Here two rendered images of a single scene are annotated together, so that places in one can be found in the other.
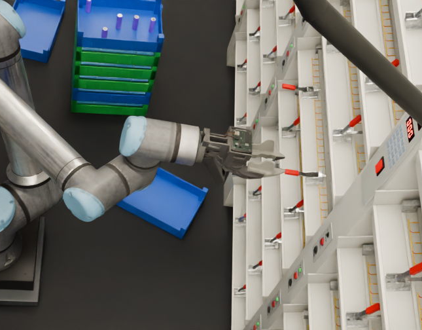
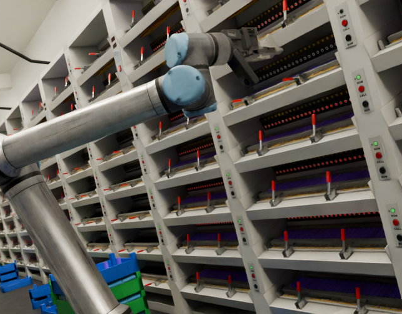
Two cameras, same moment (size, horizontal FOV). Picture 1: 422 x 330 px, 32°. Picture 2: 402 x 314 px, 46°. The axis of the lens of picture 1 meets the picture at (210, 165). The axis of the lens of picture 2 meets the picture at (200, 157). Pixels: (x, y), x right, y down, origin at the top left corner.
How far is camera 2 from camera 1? 177 cm
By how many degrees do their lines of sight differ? 59
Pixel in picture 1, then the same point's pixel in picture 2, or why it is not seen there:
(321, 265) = (361, 24)
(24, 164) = (99, 296)
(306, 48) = (225, 111)
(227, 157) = (245, 35)
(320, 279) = (372, 46)
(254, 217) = (303, 255)
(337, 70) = not seen: hidden behind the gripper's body
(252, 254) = (332, 256)
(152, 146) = (196, 36)
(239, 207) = (288, 304)
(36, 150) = (116, 99)
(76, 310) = not seen: outside the picture
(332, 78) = not seen: hidden behind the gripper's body
